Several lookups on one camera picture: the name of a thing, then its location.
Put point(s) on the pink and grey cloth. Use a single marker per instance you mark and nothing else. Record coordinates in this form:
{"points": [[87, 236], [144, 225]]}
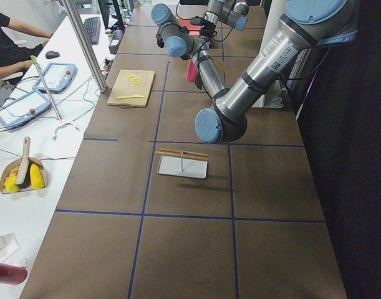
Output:
{"points": [[193, 74]]}

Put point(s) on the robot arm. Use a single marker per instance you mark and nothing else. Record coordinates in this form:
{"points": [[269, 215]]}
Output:
{"points": [[232, 13], [304, 25]]}

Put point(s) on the white towel rack stand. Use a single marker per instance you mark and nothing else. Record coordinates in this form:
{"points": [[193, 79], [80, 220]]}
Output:
{"points": [[182, 163]]}

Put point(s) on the yellow plastic knife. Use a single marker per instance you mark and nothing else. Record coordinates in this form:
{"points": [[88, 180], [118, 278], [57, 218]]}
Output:
{"points": [[128, 97]]}

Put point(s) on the bamboo cutting board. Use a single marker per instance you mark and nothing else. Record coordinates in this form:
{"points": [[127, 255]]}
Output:
{"points": [[123, 86]]}

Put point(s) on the pink plastic bin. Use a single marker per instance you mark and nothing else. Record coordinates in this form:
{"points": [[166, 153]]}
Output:
{"points": [[196, 31]]}

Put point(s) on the teach pendant far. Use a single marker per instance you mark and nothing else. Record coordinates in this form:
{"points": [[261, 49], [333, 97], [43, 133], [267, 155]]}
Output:
{"points": [[58, 76]]}

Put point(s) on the teach pendant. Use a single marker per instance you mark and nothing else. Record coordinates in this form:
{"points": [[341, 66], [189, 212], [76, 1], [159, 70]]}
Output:
{"points": [[24, 109], [58, 76]]}

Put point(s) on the yellow corn toy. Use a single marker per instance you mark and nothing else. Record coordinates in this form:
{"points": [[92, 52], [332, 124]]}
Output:
{"points": [[36, 177]]}

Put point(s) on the black keyboard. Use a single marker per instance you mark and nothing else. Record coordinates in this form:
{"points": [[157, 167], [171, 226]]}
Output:
{"points": [[92, 29]]}

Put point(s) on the teach pendant near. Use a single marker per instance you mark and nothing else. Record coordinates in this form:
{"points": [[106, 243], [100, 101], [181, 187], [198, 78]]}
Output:
{"points": [[24, 109]]}

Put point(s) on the black computer mouse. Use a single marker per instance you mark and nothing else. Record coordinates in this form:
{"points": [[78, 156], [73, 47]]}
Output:
{"points": [[52, 54]]}

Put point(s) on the wooden dustpan with brush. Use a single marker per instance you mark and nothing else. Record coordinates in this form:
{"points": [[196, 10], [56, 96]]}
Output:
{"points": [[16, 176]]}

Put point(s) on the long metal grabber stick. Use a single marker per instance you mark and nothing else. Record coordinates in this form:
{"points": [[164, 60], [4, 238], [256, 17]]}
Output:
{"points": [[39, 71]]}

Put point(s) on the seated person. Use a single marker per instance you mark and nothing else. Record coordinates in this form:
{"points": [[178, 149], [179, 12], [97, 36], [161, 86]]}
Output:
{"points": [[13, 58]]}

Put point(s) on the dark red bottle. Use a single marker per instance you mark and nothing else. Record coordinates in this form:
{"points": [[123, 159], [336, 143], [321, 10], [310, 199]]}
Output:
{"points": [[12, 275]]}

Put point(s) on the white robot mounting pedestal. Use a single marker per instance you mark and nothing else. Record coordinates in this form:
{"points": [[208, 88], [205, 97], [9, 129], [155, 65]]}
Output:
{"points": [[272, 99]]}

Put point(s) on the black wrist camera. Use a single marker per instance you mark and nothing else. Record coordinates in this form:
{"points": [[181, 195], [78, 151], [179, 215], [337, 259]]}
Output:
{"points": [[205, 24]]}

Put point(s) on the aluminium frame post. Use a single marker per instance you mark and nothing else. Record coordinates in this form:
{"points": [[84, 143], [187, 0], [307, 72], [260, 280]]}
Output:
{"points": [[86, 46]]}

